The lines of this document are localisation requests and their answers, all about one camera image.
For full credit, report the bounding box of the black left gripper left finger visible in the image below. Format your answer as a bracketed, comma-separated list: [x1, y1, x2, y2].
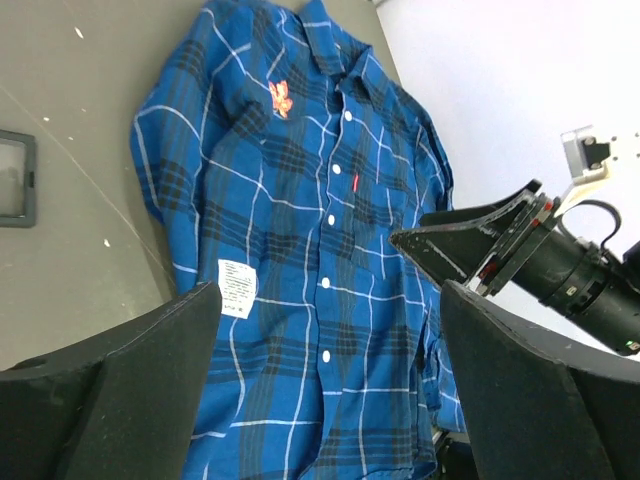
[1, 283, 222, 479]

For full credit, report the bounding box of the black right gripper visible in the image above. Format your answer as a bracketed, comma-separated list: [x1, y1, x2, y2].
[389, 180, 639, 356]

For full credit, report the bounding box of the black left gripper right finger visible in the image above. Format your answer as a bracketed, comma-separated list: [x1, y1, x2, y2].
[440, 281, 639, 479]

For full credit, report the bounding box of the blue plaid button shirt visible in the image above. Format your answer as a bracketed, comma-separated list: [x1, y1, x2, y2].
[131, 1, 465, 479]

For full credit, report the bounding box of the red maple leaf brooch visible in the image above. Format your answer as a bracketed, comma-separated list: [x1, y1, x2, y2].
[268, 80, 293, 119]

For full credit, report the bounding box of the small black open box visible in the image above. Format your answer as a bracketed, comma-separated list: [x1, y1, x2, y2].
[1, 130, 37, 228]

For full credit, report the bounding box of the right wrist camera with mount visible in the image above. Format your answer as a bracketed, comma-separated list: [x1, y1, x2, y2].
[552, 124, 623, 251]

